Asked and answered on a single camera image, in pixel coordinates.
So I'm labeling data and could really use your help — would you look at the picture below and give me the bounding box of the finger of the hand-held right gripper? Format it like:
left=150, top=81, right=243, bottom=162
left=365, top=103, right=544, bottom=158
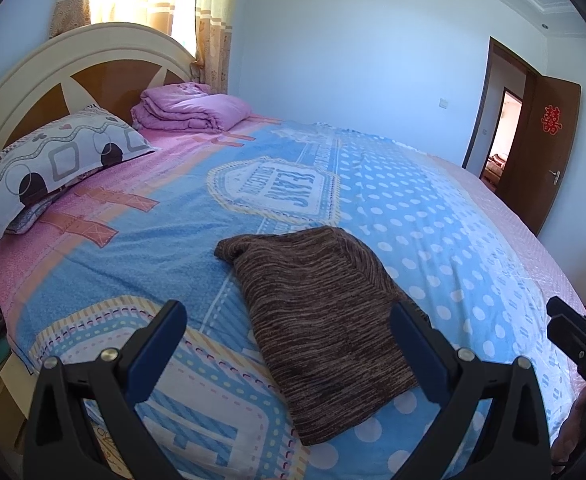
left=546, top=296, right=586, bottom=378

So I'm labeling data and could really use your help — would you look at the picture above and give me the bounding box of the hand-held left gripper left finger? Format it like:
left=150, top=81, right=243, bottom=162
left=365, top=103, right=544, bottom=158
left=23, top=300, right=189, bottom=480

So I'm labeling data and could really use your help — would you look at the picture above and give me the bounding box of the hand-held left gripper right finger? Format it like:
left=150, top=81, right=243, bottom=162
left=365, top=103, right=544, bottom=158
left=390, top=302, right=554, bottom=480

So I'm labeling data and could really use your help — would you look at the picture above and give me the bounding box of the brown knit sweater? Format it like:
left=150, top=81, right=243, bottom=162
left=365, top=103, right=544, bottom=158
left=214, top=226, right=431, bottom=447

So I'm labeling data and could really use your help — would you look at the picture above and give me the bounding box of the brown wooden door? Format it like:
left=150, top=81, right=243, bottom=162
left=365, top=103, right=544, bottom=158
left=495, top=76, right=582, bottom=237

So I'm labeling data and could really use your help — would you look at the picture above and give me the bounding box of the bed with patterned blue-pink sheet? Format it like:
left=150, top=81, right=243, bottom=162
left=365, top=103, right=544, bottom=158
left=0, top=112, right=586, bottom=480

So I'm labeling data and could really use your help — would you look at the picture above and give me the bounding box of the sofa in next room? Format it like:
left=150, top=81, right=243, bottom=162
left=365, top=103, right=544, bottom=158
left=484, top=154, right=506, bottom=182

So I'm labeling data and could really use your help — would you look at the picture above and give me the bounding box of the red paper door decoration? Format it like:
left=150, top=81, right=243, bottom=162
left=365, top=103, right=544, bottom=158
left=540, top=105, right=563, bottom=136

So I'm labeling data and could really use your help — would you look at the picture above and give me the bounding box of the grey patterned pillow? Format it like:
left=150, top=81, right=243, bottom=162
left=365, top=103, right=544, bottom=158
left=0, top=104, right=156, bottom=248

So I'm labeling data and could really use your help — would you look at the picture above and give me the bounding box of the folded pink blanket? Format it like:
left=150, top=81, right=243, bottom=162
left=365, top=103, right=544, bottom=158
left=130, top=81, right=253, bottom=134

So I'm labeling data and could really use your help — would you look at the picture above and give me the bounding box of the cream and wood headboard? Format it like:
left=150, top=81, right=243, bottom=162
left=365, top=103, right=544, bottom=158
left=0, top=21, right=196, bottom=181

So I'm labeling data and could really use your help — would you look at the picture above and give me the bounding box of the dark wooden door frame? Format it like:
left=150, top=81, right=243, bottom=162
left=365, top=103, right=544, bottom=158
left=462, top=36, right=541, bottom=182

